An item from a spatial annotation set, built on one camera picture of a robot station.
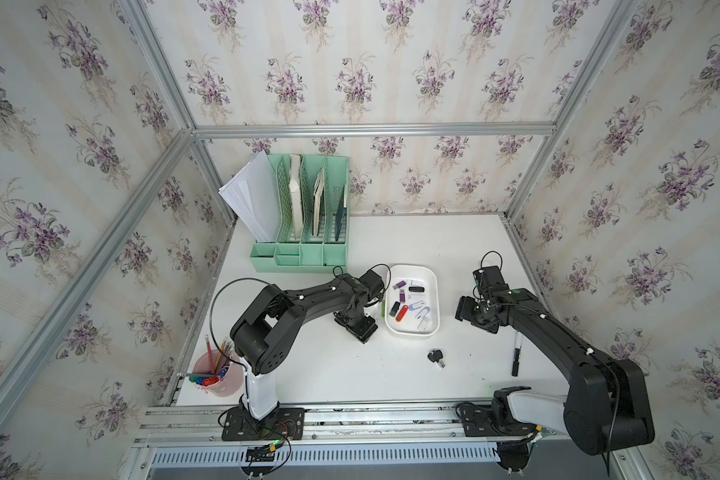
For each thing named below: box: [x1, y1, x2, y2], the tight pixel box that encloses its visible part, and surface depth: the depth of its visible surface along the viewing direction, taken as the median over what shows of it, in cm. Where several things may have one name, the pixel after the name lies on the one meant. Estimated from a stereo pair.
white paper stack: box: [218, 150, 281, 243], surface depth 100 cm
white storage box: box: [384, 264, 440, 338], surface depth 97 cm
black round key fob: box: [427, 350, 446, 368], surface depth 84 cm
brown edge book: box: [313, 167, 325, 236], surface depth 103 cm
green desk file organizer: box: [250, 154, 350, 273], surface depth 106 cm
